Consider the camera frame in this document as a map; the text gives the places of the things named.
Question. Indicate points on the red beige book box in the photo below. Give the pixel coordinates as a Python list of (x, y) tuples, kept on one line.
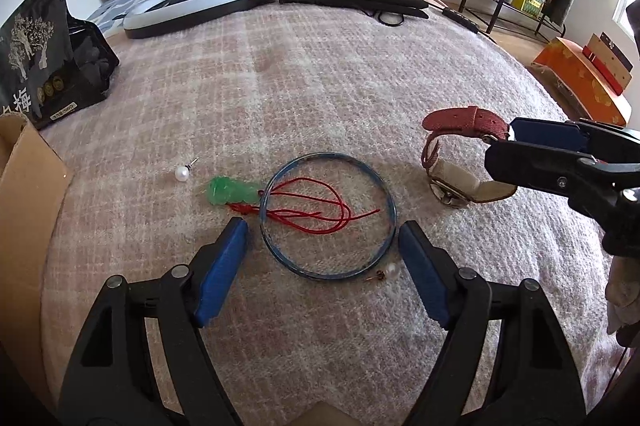
[(612, 63)]

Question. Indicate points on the black clothes rack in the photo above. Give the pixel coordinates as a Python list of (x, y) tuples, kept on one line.
[(505, 17)]

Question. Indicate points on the white pearl earring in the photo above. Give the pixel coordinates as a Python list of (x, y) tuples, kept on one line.
[(183, 172)]

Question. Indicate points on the pink plaid blanket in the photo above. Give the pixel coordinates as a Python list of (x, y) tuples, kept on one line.
[(248, 93)]

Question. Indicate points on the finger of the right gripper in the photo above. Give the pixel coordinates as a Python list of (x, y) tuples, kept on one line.
[(549, 133), (552, 169)]

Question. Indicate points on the black snack bag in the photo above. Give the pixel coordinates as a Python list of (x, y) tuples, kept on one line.
[(52, 64)]

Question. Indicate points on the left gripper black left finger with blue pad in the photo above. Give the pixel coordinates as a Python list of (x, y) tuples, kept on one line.
[(110, 378)]

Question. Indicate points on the white ring light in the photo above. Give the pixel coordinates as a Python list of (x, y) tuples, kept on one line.
[(155, 18)]

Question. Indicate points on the open cardboard box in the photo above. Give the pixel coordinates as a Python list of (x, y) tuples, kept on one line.
[(34, 181)]

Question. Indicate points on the white gloved hand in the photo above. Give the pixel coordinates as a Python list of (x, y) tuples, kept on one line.
[(622, 299)]

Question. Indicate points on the green jade pendant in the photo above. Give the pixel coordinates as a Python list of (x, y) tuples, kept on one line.
[(225, 190)]

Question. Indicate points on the red strap wristwatch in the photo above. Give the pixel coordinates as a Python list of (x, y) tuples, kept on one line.
[(452, 160)]

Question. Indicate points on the orange gift box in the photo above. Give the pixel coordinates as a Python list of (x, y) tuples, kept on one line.
[(562, 64)]

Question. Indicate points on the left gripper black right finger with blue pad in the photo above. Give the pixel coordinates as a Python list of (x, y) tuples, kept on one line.
[(534, 380)]

